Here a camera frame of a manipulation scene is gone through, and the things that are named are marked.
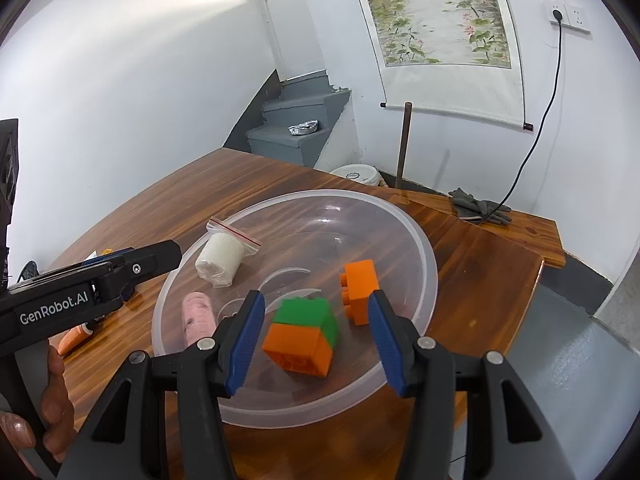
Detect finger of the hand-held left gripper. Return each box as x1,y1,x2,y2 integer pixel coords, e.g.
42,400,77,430
92,280,139,322
82,240,184,285

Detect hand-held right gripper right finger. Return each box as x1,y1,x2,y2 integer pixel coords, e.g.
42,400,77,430
368,289,586,480

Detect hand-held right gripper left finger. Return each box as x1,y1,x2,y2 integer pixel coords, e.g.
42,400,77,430
55,290,267,480

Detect orange toy carrot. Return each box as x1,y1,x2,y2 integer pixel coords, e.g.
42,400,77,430
57,325,97,356

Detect large orange toy block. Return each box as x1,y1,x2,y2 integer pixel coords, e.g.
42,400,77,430
262,322,335,379

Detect white roll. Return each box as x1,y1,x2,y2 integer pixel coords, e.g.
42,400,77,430
194,216,262,290

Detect green toy block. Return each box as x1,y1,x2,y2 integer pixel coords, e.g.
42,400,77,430
273,297,340,347

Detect clear plastic bowl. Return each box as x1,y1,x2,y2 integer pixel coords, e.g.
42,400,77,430
151,189,439,430

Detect wooden desktop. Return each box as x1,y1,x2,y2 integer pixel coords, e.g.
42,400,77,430
47,147,546,480

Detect person's left hand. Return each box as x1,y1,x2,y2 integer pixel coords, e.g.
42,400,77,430
0,344,77,467

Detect pink roll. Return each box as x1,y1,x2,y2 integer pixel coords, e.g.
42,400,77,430
182,291,221,349

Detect small orange toy block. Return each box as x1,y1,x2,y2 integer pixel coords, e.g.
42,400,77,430
338,259,381,329

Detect grey work gloves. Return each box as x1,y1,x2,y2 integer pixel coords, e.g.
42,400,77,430
448,187,514,225

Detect white bucket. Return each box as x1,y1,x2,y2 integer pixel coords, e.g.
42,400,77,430
329,163,384,189

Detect grey stairs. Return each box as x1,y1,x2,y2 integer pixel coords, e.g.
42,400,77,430
224,70,354,169

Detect brown wooden stick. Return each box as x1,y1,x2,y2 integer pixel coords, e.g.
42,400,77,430
396,101,414,191

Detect crumpled foil tray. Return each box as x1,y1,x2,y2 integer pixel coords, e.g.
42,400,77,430
287,118,320,137

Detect wall scroll painting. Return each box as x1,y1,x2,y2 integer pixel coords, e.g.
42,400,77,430
345,0,534,132

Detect black power cable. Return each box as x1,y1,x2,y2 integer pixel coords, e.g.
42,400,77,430
477,9,564,224

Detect white wall socket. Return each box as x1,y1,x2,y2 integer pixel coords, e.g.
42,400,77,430
543,0,591,35

